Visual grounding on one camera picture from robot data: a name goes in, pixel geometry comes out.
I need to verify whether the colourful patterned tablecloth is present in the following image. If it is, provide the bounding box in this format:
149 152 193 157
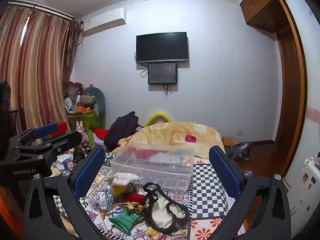
54 152 247 240

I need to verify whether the pink rabbit toy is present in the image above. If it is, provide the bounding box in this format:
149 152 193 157
75 121 89 141

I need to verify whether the curtain rail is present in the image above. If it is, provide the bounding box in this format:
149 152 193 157
7 1 75 20

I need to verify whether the red cloth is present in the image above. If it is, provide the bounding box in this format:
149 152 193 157
124 192 146 203

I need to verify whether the red garment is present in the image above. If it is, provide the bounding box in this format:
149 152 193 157
94 128 110 141

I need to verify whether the purple backpack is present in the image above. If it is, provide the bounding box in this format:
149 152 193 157
224 140 253 162

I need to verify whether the striped brown curtain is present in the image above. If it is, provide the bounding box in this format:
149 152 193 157
0 4 75 140

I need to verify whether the white cloth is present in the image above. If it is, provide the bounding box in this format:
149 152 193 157
107 172 140 188

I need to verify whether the gold chain ornament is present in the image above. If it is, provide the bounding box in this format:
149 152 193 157
124 201 146 213

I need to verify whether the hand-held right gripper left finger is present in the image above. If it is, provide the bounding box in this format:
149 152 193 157
23 145 112 240

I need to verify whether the yellow patterned blanket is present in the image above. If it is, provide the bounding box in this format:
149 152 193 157
111 122 224 161

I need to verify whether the dark wooden chair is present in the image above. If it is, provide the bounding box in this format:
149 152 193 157
10 109 19 133

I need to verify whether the grey green plush toy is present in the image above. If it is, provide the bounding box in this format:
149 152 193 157
81 86 107 128

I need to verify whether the white air conditioner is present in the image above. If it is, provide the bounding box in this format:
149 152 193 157
80 7 127 36

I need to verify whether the yellow foam ring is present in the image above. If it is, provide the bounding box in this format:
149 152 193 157
145 110 173 127

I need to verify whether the white appliance with stickers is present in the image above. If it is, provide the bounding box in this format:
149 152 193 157
285 152 320 230

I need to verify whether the black wall television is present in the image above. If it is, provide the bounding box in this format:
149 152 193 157
136 32 189 64

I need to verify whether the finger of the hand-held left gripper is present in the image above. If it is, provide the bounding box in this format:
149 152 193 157
14 131 83 159
9 121 61 147

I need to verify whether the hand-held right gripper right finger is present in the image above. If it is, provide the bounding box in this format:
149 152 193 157
209 145 292 240

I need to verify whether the red box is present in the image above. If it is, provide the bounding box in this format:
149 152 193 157
50 121 69 138

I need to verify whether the green knitted sock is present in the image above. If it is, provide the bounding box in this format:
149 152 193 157
109 211 145 236

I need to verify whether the patterned sheer curtain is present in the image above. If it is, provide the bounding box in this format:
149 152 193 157
69 17 83 85

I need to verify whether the dark purple clothing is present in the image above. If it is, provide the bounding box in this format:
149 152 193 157
104 111 144 153

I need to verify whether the green storage box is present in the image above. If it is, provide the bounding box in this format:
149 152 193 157
67 110 105 133

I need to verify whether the small black monitor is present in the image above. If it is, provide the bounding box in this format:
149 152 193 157
147 62 178 85

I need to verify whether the wooden door frame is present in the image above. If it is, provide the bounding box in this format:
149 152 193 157
274 0 308 178

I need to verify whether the silver shiny pouch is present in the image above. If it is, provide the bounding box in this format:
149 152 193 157
91 189 115 211

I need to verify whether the wooden overhead cabinet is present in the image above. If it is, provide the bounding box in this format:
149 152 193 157
239 0 296 33

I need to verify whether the orange notebook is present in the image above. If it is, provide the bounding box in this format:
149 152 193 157
222 136 238 147

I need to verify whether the clear plastic storage box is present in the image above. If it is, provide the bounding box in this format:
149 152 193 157
110 141 195 190

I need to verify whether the grey plastic bag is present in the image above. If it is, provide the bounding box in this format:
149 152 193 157
65 81 84 113

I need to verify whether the pile of papers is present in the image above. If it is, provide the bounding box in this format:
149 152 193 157
51 152 78 176

